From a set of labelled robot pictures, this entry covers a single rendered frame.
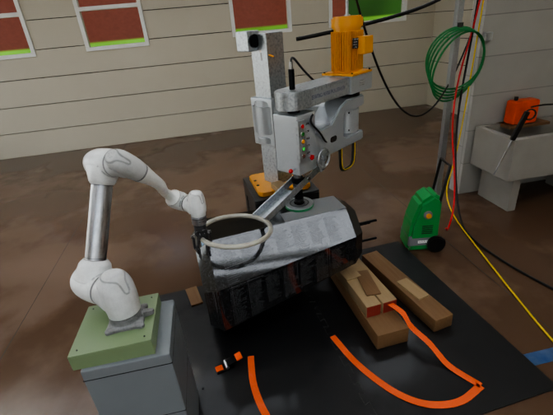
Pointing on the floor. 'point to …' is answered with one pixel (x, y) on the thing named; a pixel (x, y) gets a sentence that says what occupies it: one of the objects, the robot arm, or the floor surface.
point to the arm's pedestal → (148, 377)
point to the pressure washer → (425, 217)
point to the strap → (383, 380)
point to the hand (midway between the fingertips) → (203, 252)
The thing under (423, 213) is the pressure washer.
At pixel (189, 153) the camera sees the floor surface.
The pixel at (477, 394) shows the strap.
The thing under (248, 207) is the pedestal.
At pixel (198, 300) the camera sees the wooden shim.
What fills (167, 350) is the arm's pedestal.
